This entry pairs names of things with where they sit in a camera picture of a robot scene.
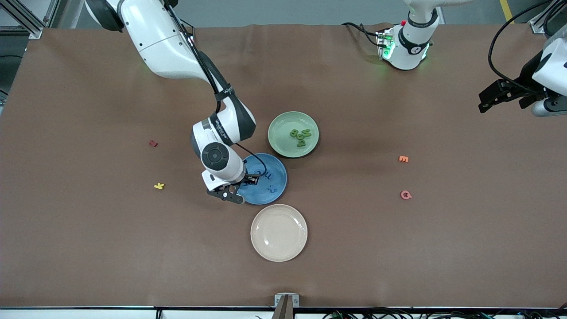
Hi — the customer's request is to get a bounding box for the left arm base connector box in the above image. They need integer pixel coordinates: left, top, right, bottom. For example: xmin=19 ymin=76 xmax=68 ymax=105
xmin=376 ymin=29 xmax=396 ymax=60

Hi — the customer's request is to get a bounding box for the yellow floor tape strip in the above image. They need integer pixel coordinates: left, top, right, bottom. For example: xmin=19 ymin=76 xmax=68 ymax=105
xmin=499 ymin=0 xmax=515 ymax=23

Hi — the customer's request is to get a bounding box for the brown table cover sheet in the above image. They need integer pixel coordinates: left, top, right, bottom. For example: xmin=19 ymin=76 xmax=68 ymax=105
xmin=0 ymin=23 xmax=567 ymax=309

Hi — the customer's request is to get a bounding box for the aluminium frame profile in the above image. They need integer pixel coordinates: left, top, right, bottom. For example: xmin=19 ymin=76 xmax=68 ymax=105
xmin=527 ymin=0 xmax=567 ymax=34
xmin=0 ymin=0 xmax=71 ymax=39

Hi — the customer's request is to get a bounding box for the green plate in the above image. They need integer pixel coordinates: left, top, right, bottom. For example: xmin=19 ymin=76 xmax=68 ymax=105
xmin=268 ymin=111 xmax=319 ymax=158

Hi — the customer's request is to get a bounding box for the small metal bracket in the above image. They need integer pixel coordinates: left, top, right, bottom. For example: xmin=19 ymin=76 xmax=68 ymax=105
xmin=274 ymin=293 xmax=300 ymax=308

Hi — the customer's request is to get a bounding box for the tan post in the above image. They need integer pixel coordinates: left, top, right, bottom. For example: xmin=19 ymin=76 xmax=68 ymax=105
xmin=271 ymin=296 xmax=296 ymax=319

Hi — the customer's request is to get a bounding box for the blue plate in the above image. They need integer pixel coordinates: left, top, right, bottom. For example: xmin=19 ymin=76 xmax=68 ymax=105
xmin=237 ymin=153 xmax=287 ymax=205

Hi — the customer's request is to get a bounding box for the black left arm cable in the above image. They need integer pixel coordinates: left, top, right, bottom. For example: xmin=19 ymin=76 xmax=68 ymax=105
xmin=487 ymin=0 xmax=554 ymax=93

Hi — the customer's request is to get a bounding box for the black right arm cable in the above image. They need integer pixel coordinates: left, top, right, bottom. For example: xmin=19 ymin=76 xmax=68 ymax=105
xmin=164 ymin=0 xmax=268 ymax=178

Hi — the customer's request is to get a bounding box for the beige plate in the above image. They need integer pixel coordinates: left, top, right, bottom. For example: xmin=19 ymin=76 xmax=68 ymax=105
xmin=250 ymin=204 xmax=308 ymax=262

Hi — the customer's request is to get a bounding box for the black left base cable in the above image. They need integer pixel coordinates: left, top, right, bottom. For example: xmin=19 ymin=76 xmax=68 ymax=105
xmin=341 ymin=21 xmax=382 ymax=48

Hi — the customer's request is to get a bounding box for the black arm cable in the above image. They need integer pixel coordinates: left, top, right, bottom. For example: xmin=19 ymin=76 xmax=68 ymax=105
xmin=487 ymin=0 xmax=554 ymax=93
xmin=164 ymin=0 xmax=268 ymax=178

